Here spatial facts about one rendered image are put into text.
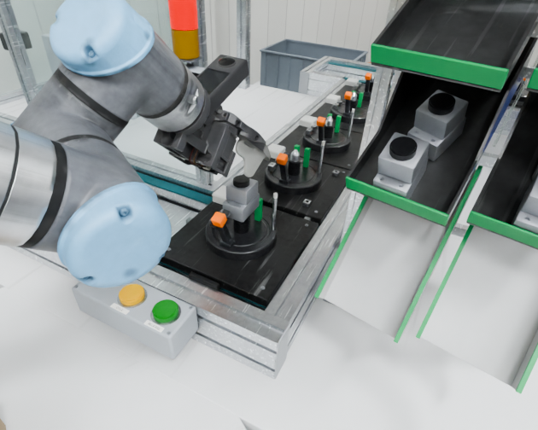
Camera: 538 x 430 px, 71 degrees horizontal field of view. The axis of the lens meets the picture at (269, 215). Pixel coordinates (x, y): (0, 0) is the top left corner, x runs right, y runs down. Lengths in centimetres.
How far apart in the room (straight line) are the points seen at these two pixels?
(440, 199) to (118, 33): 39
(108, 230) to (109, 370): 49
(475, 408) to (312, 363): 27
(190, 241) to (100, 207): 50
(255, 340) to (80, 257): 41
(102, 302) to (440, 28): 61
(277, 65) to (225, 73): 213
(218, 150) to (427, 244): 34
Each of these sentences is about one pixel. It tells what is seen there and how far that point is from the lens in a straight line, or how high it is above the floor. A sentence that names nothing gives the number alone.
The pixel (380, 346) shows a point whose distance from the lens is 76.
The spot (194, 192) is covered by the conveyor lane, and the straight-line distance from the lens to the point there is 93.
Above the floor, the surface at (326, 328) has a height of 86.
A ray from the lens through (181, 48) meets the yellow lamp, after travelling 78.
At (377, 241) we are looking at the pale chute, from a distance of 62.
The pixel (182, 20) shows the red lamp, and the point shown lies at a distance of 77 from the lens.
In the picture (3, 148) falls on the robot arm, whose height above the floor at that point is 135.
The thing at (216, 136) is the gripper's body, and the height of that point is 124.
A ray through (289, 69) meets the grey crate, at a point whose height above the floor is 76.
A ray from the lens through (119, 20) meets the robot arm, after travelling 36.
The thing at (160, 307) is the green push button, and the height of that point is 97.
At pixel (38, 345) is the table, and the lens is 81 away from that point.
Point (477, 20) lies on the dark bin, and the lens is 51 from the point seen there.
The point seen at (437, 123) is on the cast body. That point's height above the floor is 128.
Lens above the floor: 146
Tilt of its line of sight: 37 degrees down
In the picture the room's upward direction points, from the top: 3 degrees clockwise
